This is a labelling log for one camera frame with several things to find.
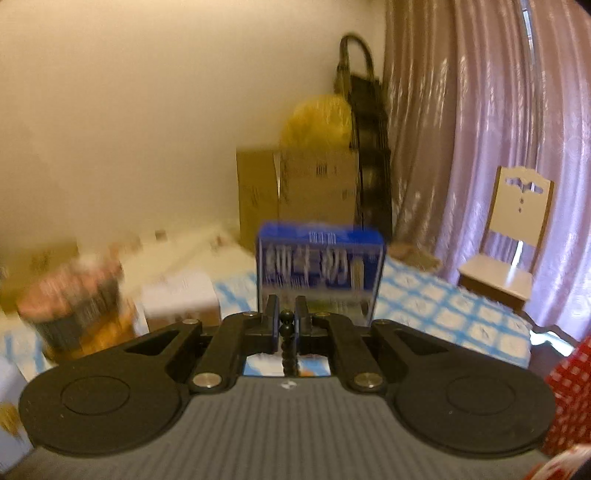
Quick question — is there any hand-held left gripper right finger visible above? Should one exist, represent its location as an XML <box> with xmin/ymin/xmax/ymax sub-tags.
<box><xmin>294</xmin><ymin>296</ymin><xmax>462</xmax><ymax>394</ymax></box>

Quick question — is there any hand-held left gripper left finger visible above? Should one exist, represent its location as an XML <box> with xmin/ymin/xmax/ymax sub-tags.
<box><xmin>122</xmin><ymin>295</ymin><xmax>281</xmax><ymax>394</ymax></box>

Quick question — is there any blue checked tablecloth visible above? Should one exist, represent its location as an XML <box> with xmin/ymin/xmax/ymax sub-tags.
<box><xmin>0</xmin><ymin>254</ymin><xmax>532</xmax><ymax>370</ymax></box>

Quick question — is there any wooden chair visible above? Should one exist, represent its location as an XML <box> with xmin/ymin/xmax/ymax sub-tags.
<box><xmin>457</xmin><ymin>165</ymin><xmax>555</xmax><ymax>315</ymax></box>

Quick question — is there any black bead bracelet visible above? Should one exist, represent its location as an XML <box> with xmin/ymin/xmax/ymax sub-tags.
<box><xmin>278</xmin><ymin>311</ymin><xmax>298</xmax><ymax>378</ymax></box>

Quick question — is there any white product box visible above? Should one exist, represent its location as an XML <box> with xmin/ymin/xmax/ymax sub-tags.
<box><xmin>139</xmin><ymin>272</ymin><xmax>221</xmax><ymax>334</ymax></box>

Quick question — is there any pink curtain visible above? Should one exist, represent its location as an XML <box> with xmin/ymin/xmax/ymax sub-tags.
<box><xmin>383</xmin><ymin>0</ymin><xmax>591</xmax><ymax>342</ymax></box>

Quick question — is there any red checked clothing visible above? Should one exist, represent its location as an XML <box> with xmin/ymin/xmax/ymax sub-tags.
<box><xmin>531</xmin><ymin>337</ymin><xmax>591</xmax><ymax>480</ymax></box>

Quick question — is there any pale milk box with cow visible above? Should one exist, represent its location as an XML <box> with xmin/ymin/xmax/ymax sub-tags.
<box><xmin>0</xmin><ymin>355</ymin><xmax>35</xmax><ymax>462</ymax></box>

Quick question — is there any dark blue milk box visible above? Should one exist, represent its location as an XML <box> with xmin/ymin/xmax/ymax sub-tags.
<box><xmin>256</xmin><ymin>222</ymin><xmax>386</xmax><ymax>326</ymax></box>

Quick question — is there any black instant food bowl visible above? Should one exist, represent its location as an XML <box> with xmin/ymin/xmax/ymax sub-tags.
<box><xmin>18</xmin><ymin>261</ymin><xmax>123</xmax><ymax>324</ymax></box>

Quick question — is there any yellow plastic bag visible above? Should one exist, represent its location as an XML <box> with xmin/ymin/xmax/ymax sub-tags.
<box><xmin>281</xmin><ymin>92</ymin><xmax>354</xmax><ymax>151</ymax></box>

